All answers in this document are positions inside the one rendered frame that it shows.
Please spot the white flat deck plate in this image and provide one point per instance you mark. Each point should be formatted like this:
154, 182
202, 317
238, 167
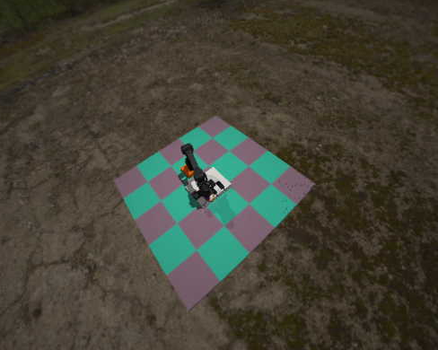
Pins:
222, 185

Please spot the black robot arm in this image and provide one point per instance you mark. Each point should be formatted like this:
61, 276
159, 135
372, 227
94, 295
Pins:
199, 175

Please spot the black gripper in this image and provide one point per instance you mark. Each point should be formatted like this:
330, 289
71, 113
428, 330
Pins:
197, 194

